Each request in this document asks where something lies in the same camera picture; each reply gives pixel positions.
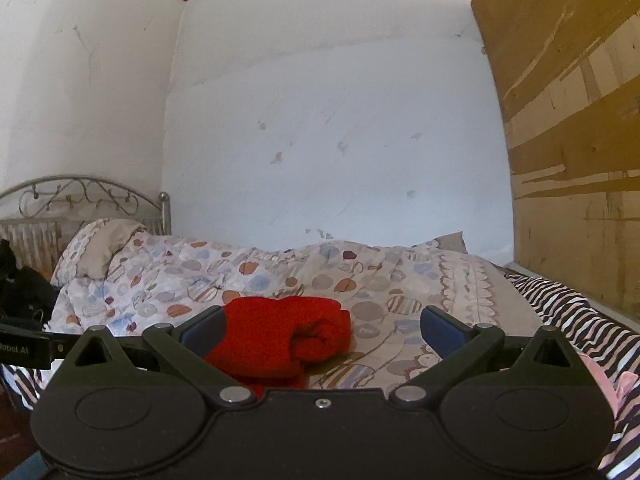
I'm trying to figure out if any red knitted sweater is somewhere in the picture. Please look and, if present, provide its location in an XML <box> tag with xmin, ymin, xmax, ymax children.
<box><xmin>205</xmin><ymin>296</ymin><xmax>352</xmax><ymax>398</ymax></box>

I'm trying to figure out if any black bag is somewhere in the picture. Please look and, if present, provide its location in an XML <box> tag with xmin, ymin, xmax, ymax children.
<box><xmin>0</xmin><ymin>238</ymin><xmax>58</xmax><ymax>330</ymax></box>

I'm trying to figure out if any dotted patterned duvet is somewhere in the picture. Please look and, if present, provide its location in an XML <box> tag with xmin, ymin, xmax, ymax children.
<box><xmin>48</xmin><ymin>228</ymin><xmax>540</xmax><ymax>390</ymax></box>

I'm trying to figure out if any metal bed headboard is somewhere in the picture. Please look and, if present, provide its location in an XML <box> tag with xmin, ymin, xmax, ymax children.
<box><xmin>1</xmin><ymin>174</ymin><xmax>171</xmax><ymax>276</ymax></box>

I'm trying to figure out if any black white striped sheet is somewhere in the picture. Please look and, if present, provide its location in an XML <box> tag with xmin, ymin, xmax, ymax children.
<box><xmin>506</xmin><ymin>270</ymin><xmax>639</xmax><ymax>479</ymax></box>

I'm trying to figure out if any beige pillow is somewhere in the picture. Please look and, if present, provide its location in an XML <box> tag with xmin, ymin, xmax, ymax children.
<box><xmin>76</xmin><ymin>218</ymin><xmax>145</xmax><ymax>280</ymax></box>

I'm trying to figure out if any pink cloth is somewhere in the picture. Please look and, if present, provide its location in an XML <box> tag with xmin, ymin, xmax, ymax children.
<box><xmin>579</xmin><ymin>353</ymin><xmax>639</xmax><ymax>422</ymax></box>

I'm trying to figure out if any brown wooden wardrobe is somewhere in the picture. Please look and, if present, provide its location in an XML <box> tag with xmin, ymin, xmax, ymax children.
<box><xmin>472</xmin><ymin>0</ymin><xmax>639</xmax><ymax>318</ymax></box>

